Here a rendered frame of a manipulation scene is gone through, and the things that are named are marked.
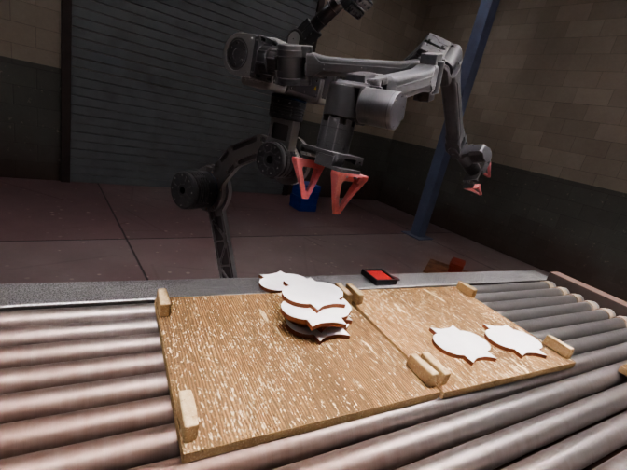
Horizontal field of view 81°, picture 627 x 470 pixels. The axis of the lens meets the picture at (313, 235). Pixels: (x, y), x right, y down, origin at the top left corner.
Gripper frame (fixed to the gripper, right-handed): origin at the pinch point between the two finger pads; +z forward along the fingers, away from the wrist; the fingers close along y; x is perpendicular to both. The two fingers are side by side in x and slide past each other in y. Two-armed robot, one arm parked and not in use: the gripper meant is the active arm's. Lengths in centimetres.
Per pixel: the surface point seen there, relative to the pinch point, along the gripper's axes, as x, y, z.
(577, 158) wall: 521, -146, -49
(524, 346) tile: 45, 25, 23
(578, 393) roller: 47, 37, 27
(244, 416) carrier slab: -18.9, 17.8, 25.0
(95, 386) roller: -34.1, 4.0, 26.7
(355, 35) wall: 373, -465, -168
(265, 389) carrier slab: -14.1, 14.5, 24.9
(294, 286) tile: 0.7, -3.1, 18.5
